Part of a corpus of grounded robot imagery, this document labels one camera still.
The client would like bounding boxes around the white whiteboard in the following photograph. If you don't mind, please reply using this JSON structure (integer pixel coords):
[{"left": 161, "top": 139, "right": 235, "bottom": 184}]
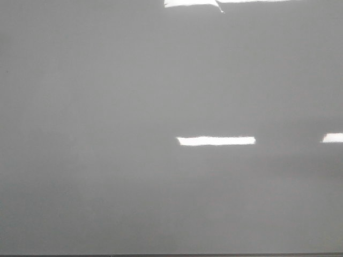
[{"left": 1, "top": 1, "right": 342, "bottom": 255}]

